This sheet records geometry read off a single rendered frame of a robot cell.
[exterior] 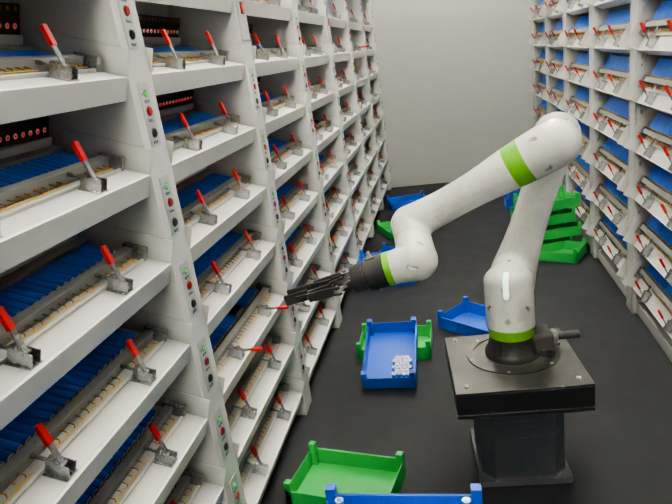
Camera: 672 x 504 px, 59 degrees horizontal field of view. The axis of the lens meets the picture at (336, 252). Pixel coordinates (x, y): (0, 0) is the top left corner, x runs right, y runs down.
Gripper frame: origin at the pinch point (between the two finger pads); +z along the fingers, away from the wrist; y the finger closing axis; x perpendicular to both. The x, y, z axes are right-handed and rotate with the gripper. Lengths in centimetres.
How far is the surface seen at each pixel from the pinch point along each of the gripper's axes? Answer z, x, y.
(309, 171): 11, -19, -100
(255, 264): 11.8, -9.8, -8.8
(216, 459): 18.8, 19.3, 40.6
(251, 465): 29, 42, 12
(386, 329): -3, 50, -73
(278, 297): 16.6, 8.0, -26.9
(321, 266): 21, 23, -99
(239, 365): 16.1, 8.4, 17.2
